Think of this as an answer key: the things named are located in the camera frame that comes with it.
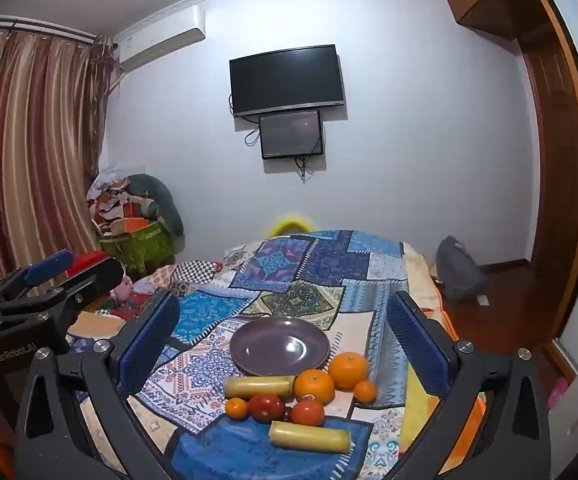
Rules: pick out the curtain rail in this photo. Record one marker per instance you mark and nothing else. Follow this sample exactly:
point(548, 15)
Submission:
point(34, 27)

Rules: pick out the large orange with sticker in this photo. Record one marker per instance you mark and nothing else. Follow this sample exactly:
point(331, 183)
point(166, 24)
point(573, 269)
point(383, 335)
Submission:
point(314, 385)

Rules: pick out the large orange with stem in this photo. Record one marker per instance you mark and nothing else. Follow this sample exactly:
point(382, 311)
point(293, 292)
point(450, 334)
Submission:
point(349, 369)

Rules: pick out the blue patchwork cloth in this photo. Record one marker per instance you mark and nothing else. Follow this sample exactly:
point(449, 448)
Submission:
point(289, 270)

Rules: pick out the red object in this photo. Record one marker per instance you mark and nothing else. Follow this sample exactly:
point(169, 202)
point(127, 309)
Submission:
point(86, 261)

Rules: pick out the large black television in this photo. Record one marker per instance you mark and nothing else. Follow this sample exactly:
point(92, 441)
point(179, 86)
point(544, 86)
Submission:
point(286, 80)

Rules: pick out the small tangerine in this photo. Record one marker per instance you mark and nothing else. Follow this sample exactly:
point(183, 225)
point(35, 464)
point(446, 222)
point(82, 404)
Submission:
point(365, 391)
point(236, 408)

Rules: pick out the yellow orange blanket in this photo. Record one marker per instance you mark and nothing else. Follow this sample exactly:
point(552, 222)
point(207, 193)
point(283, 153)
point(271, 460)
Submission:
point(411, 425)

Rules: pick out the grey-green plush toy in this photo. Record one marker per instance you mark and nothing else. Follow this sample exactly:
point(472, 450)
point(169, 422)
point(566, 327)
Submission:
point(161, 200)

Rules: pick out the white air conditioner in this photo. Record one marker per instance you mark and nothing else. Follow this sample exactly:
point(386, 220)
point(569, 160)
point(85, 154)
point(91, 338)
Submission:
point(161, 40)

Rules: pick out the purple plate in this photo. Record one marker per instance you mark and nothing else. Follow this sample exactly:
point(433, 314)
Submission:
point(274, 345)

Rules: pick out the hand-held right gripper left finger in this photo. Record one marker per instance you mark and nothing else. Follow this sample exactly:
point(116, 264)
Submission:
point(149, 340)

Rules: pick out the brown wooden wardrobe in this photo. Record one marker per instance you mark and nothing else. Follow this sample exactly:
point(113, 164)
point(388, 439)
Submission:
point(554, 135)

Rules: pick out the small black monitor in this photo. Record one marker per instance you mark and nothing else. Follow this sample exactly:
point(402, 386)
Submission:
point(291, 134)

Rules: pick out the dark red tomato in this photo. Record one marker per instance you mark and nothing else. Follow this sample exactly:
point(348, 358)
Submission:
point(266, 406)

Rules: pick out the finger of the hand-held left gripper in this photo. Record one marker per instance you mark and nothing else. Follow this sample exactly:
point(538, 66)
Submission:
point(94, 280)
point(49, 266)

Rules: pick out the striped brown curtain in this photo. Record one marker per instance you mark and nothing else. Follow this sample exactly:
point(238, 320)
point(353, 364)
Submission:
point(29, 150)

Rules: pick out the grey backpack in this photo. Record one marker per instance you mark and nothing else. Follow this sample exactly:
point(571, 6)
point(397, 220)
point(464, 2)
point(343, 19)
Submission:
point(459, 270)

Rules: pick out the pink cloth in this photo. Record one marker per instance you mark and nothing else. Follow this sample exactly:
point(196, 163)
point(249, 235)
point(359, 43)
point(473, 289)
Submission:
point(126, 292)

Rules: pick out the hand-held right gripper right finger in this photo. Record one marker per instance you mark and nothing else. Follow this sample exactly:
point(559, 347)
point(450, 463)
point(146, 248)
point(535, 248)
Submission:
point(419, 350)

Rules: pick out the yellow-green bamboo shoot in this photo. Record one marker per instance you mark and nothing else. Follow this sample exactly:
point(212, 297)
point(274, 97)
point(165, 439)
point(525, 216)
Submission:
point(254, 386)
point(310, 437)

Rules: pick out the pile of clutter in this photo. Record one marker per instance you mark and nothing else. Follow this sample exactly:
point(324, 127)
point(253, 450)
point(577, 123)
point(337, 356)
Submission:
point(111, 200)

